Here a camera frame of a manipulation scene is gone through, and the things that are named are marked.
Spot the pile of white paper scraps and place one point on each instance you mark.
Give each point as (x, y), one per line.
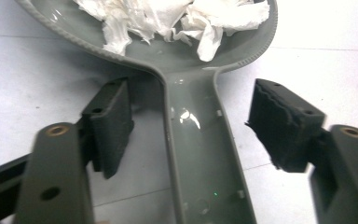
(136, 15)

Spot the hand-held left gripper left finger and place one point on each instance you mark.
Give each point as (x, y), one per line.
(112, 124)

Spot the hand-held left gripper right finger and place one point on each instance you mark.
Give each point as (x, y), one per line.
(287, 130)

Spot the grey dustpan with orange edge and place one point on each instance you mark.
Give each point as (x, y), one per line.
(195, 149)

